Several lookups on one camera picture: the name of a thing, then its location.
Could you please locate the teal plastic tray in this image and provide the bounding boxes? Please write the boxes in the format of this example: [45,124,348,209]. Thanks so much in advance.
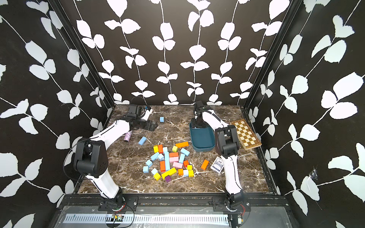
[189,123,215,152]

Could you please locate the wooden chessboard box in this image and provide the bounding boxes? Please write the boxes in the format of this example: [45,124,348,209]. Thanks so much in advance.
[230,119,262,150]

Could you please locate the purple small block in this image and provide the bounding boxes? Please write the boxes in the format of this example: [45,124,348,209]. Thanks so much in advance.
[165,175,172,182]

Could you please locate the light blue corner block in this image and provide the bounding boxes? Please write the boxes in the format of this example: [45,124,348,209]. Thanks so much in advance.
[143,166,149,173]

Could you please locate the blue playing card deck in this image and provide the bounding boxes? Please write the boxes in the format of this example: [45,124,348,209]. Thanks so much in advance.
[211,157,224,174]

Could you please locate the orange lone block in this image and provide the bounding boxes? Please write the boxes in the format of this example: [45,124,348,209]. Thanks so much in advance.
[201,160,209,171]

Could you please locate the light blue slanted block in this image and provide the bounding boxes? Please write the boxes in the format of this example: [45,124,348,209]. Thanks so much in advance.
[179,154,185,163]

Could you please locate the pink block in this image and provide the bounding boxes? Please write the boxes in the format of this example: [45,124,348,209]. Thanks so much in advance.
[173,162,183,169]

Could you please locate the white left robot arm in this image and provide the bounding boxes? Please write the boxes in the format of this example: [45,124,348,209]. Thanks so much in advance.
[74,104,158,204]

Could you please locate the red upright block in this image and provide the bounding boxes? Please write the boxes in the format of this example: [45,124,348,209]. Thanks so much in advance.
[158,144,163,154]

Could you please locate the light blue long block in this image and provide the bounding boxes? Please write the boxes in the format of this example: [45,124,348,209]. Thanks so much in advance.
[150,152,160,161]

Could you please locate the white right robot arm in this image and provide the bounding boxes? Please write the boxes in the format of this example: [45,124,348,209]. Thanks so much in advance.
[192,101,244,210]

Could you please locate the lime green block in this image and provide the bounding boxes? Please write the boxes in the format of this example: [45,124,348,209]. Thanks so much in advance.
[172,146,178,153]

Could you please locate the small yellow block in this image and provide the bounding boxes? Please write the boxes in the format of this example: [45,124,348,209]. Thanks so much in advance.
[154,173,161,181]

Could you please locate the long yellow block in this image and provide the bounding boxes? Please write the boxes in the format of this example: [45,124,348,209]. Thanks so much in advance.
[162,167,177,180]

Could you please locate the lone light blue block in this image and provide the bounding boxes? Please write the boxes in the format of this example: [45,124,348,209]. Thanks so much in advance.
[138,137,147,145]

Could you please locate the red flat block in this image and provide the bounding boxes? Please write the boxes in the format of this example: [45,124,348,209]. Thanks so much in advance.
[169,152,179,157]

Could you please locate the long orange block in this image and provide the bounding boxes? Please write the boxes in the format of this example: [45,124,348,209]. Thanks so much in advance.
[175,142,189,148]

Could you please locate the orange upright block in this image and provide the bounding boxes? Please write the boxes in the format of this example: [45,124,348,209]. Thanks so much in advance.
[160,161,166,173]

